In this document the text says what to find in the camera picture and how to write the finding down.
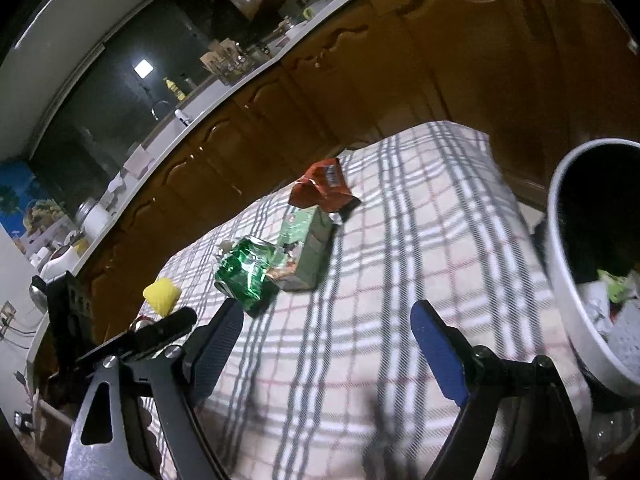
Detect yellow crumpled wrapper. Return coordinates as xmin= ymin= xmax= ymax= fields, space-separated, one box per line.
xmin=142 ymin=279 xmax=181 ymax=318

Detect green drink carton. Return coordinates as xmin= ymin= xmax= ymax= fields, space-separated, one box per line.
xmin=270 ymin=205 xmax=336 ymax=293

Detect red snack packet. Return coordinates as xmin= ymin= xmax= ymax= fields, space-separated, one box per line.
xmin=288 ymin=157 xmax=362 ymax=223

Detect brown wooden lower cabinets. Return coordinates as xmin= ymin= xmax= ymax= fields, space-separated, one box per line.
xmin=37 ymin=0 xmax=640 ymax=411

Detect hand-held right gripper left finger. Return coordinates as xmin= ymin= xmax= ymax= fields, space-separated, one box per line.
xmin=62 ymin=297 xmax=246 ymax=480

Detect brown utensil holder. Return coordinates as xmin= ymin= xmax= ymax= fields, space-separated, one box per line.
xmin=200 ymin=39 xmax=251 ymax=86

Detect silver foil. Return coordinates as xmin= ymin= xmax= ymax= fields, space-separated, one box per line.
xmin=582 ymin=297 xmax=611 ymax=331

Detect white kitchen countertop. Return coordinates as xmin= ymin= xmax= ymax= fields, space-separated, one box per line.
xmin=25 ymin=0 xmax=436 ymax=376

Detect black bin with white rim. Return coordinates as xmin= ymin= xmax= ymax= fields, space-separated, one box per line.
xmin=532 ymin=139 xmax=640 ymax=413

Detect plaid tablecloth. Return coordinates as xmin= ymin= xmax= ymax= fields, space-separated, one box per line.
xmin=135 ymin=121 xmax=596 ymax=480

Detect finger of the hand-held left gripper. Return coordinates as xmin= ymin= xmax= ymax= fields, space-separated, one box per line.
xmin=75 ymin=306 xmax=198 ymax=366
xmin=46 ymin=270 xmax=96 ymax=376

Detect pale dish cloth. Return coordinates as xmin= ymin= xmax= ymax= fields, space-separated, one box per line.
xmin=122 ymin=145 xmax=153 ymax=178

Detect yellow oil bottle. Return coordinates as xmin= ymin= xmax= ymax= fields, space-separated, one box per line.
xmin=162 ymin=77 xmax=187 ymax=102

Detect dark kitchen window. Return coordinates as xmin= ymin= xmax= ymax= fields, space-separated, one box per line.
xmin=27 ymin=0 xmax=236 ymax=196

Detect blue wall poster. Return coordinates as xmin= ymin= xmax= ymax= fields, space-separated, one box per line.
xmin=0 ymin=160 xmax=68 ymax=256

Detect crushed green can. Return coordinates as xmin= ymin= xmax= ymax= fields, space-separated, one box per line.
xmin=214 ymin=236 xmax=288 ymax=317

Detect metal ladle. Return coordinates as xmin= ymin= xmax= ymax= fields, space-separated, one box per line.
xmin=27 ymin=280 xmax=51 ymax=313

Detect white jar with metal lid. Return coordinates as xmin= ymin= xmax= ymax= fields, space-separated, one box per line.
xmin=76 ymin=197 xmax=110 ymax=238

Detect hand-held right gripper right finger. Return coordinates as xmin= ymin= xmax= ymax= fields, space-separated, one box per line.
xmin=410 ymin=300 xmax=591 ymax=480

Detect white kettle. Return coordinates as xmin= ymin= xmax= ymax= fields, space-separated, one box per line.
xmin=39 ymin=245 xmax=81 ymax=281

